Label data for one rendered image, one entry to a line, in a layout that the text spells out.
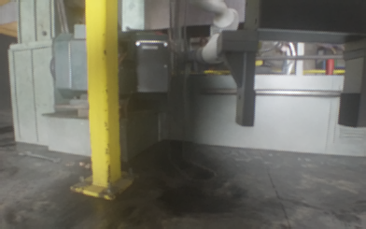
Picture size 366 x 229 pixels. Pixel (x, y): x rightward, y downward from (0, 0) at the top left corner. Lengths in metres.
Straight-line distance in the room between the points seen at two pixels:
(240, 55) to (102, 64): 0.70
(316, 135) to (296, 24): 1.51
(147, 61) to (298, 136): 1.27
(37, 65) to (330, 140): 2.39
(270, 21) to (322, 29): 0.06
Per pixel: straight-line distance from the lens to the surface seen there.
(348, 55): 0.30
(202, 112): 1.58
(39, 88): 1.86
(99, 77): 0.86
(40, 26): 1.99
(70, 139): 1.52
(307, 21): 0.23
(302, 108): 1.64
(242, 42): 0.21
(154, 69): 1.22
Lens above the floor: 0.45
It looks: 7 degrees down
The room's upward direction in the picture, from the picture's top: 1 degrees clockwise
